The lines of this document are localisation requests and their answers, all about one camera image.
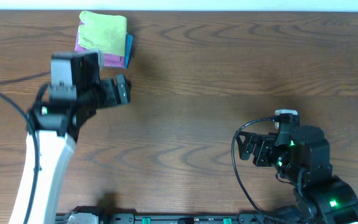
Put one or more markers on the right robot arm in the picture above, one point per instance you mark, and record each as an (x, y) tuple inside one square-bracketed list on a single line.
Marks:
[(301, 155)]

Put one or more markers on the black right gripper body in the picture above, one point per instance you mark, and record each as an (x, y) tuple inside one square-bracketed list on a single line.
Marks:
[(264, 155)]

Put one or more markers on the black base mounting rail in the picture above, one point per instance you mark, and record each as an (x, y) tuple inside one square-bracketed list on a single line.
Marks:
[(129, 218)]

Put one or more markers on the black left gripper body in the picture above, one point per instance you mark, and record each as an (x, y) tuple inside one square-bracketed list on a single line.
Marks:
[(110, 89)]

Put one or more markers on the blue folded cloth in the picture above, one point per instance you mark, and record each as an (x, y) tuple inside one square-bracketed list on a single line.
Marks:
[(129, 40)]

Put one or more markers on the purple folded microfiber cloth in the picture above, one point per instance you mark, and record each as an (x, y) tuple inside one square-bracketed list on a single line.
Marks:
[(110, 60)]

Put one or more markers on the green microfiber cloth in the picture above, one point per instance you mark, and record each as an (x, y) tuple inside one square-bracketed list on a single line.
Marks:
[(104, 32)]

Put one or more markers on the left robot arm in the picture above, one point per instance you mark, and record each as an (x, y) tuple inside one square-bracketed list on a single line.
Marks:
[(55, 119)]

